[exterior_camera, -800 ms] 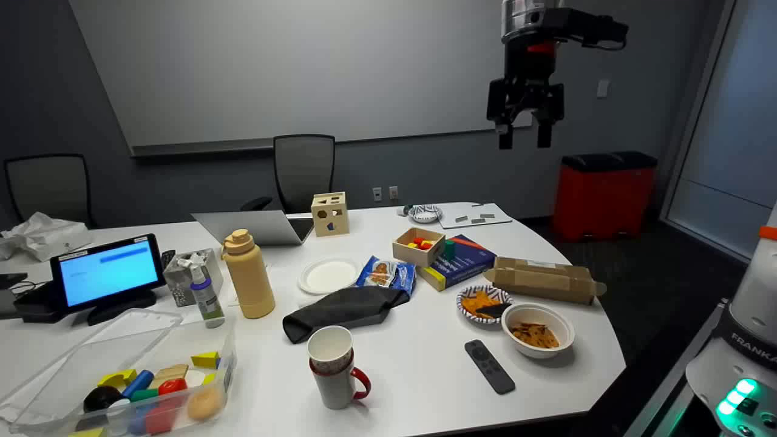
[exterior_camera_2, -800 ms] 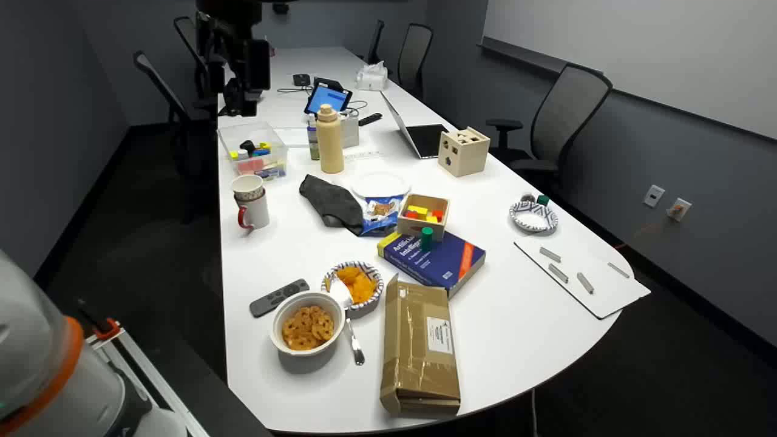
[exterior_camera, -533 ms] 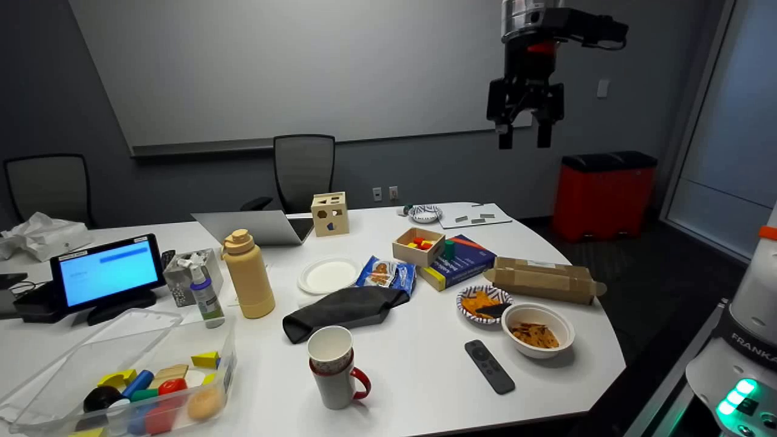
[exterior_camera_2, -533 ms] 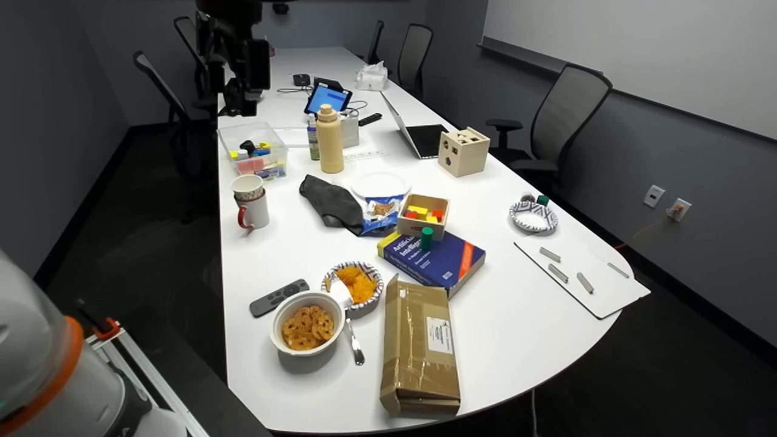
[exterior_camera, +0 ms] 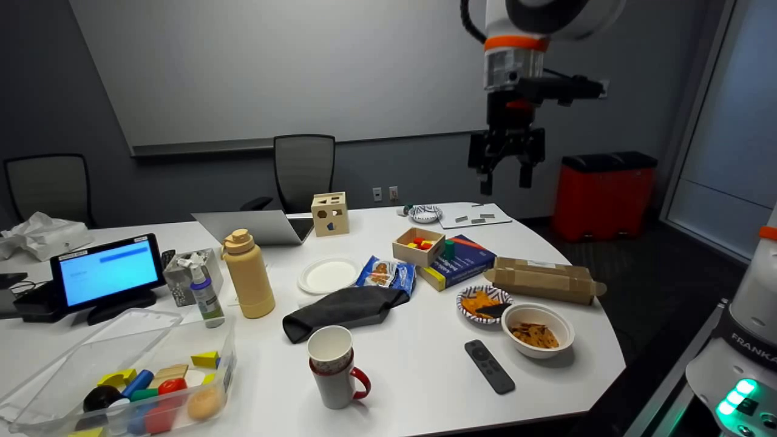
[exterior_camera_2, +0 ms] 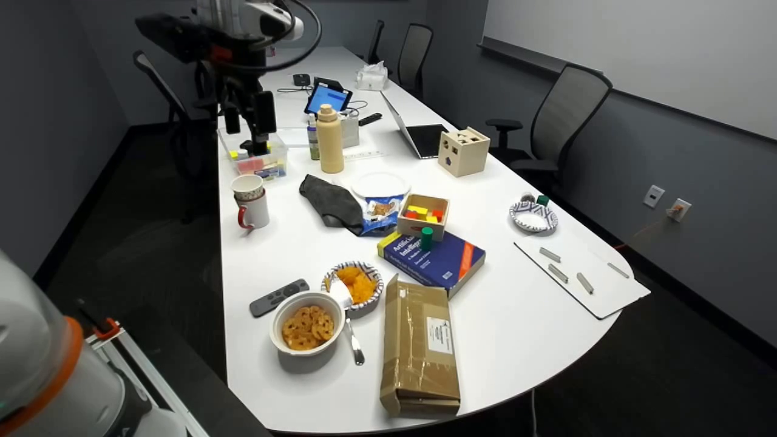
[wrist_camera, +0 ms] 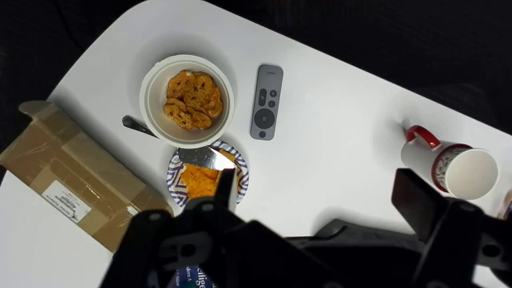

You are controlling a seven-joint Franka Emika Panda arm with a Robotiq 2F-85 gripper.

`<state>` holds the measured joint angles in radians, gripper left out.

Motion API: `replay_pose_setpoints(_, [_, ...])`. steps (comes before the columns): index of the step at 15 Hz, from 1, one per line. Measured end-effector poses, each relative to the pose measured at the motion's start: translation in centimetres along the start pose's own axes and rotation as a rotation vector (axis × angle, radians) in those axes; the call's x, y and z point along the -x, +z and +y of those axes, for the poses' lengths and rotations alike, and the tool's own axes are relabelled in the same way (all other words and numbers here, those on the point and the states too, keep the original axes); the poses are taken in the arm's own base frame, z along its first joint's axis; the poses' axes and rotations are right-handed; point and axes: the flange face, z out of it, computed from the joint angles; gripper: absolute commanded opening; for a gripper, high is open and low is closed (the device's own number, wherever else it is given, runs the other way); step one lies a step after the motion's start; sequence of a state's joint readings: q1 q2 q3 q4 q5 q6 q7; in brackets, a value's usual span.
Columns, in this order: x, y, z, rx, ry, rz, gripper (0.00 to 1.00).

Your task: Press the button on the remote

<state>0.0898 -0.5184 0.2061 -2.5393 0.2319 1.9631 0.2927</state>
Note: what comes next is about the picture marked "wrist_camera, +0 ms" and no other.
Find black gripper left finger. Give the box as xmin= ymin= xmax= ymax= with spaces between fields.
xmin=212 ymin=167 xmax=238 ymax=215

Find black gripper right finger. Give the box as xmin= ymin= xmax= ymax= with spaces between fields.
xmin=390 ymin=167 xmax=454 ymax=245

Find grey remote control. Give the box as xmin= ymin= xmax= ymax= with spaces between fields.
xmin=248 ymin=63 xmax=284 ymax=143

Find patterned paper plate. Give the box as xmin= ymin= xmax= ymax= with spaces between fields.
xmin=164 ymin=140 xmax=251 ymax=208

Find orange crackers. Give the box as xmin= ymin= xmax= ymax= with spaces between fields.
xmin=177 ymin=162 xmax=228 ymax=202

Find pretzels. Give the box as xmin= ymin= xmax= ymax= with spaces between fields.
xmin=161 ymin=71 xmax=225 ymax=133

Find blue cookie packet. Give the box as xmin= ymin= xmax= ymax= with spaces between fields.
xmin=169 ymin=264 xmax=217 ymax=288

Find white paper bowl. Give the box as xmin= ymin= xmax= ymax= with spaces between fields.
xmin=139 ymin=53 xmax=236 ymax=151

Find cardboard box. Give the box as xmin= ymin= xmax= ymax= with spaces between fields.
xmin=0 ymin=100 xmax=174 ymax=255

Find white mug red handle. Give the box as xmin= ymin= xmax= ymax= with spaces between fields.
xmin=400 ymin=125 xmax=500 ymax=202

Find black handled metal utensil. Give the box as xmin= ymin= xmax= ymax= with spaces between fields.
xmin=120 ymin=114 xmax=238 ymax=173

